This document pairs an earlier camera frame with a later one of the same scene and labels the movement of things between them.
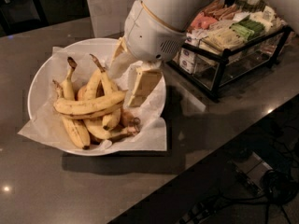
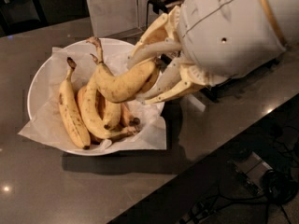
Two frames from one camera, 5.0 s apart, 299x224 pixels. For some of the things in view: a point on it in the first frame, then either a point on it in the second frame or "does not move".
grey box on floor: x=252 y=171 does not move
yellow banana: x=76 y=127 does not move
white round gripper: x=149 y=36 -> x=229 y=32
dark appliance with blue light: x=21 y=9 does not move
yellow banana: x=89 y=105 -> x=123 y=85
